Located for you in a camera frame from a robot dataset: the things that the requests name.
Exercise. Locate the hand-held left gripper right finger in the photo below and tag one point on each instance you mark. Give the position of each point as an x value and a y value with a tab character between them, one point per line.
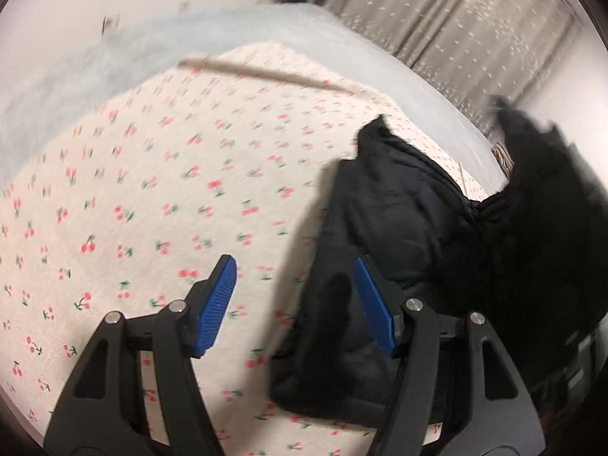
375	304

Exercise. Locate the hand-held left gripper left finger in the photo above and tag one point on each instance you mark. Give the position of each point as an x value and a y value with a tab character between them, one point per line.
216	308

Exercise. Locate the black quilted jacket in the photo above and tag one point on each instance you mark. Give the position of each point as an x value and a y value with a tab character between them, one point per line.
403	218

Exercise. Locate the cherry print bed sheet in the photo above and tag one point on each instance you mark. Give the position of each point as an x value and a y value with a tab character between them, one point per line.
142	199

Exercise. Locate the black folded coat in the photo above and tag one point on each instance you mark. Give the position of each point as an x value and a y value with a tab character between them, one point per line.
532	228

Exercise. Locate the light blue fleece blanket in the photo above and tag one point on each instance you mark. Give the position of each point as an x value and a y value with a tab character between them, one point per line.
237	28

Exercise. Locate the grey dotted curtain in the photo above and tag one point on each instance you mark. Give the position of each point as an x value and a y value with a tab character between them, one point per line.
451	19

